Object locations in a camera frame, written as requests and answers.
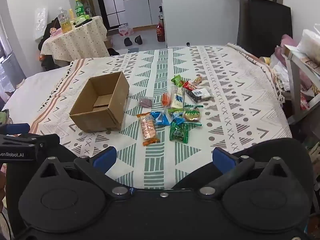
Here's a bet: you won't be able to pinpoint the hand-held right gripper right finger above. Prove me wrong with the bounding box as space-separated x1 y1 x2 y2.
197 147 290 199

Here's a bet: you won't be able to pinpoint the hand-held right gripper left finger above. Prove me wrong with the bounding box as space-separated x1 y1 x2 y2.
36 146 132 199

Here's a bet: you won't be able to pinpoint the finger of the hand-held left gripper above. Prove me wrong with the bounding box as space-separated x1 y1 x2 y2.
0 123 30 135
0 134 60 155

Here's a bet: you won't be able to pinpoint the brown cardboard box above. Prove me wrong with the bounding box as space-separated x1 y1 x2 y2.
69 71 130 132

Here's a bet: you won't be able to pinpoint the dark green candy packet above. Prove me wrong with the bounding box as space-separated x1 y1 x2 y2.
169 122 189 144

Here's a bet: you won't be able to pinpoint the orange snack bar packet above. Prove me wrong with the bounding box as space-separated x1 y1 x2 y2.
137 114 160 147

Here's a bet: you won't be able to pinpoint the round cake packet green ends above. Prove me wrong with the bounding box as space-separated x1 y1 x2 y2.
183 104 203 127

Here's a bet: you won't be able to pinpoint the small blue candy packet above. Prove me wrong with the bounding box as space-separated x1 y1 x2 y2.
171 112 186 125

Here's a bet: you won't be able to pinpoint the black and white cake packet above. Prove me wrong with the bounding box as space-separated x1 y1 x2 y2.
185 88 215 103

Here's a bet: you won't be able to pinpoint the purple snack packet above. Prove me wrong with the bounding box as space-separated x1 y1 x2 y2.
138 96 153 108

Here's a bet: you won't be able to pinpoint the white and blue snack packet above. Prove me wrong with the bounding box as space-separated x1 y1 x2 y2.
171 86 186 110

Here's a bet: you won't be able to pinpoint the red candy packet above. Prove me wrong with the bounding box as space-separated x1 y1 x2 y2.
182 81 198 92

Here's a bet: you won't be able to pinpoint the bright green candy packet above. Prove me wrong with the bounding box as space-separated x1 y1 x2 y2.
171 75 185 87

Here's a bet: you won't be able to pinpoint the green cloth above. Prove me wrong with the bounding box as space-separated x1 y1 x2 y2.
0 109 10 125

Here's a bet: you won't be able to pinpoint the white bed sheet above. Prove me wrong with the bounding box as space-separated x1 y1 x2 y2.
2 66 73 125

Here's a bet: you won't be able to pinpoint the sheer curtain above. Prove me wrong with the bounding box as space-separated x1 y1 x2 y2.
0 51 25 93

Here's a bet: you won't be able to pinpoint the pile of colourful packets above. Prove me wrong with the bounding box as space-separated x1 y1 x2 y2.
299 80 320 110

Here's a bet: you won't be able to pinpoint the grey metal rack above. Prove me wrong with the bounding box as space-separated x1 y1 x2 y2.
284 44 320 124

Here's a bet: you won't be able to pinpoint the round table with dotted cloth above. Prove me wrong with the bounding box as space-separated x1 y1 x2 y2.
40 16 110 63

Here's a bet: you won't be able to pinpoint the pink toy box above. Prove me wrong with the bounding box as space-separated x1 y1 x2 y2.
49 26 62 38

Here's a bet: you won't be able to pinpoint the pile of white bags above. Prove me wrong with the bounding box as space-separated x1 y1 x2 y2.
270 54 292 90

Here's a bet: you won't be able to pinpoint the clear plastic bag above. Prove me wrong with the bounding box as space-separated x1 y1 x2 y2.
33 7 48 40

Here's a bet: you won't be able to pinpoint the dark clothing pile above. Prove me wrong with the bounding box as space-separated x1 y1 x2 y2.
37 17 70 72

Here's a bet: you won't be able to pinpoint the clear bottle with yellow drink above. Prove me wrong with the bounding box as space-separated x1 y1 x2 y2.
57 7 72 33

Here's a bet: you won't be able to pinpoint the flat black device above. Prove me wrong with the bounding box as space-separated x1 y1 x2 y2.
75 20 97 28

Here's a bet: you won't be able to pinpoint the brown patterned box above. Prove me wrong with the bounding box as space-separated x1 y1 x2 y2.
300 56 320 75

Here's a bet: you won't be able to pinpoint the green tissue pack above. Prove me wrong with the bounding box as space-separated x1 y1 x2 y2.
75 14 90 25

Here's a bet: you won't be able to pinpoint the pink water bottle pack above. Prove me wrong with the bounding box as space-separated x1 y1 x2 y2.
119 23 134 37

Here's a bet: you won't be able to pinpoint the pink cloth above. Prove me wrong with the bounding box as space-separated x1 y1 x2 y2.
276 34 297 55

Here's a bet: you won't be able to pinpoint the green soda bottle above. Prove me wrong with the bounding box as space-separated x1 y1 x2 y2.
75 0 85 18

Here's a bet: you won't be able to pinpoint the white plastic bag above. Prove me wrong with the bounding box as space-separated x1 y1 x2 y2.
297 24 320 58

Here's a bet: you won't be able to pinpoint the white kitchen cabinet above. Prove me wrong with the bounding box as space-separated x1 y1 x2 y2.
122 0 162 28

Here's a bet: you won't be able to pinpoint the black framed glass door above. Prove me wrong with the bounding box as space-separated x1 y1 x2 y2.
94 0 125 28

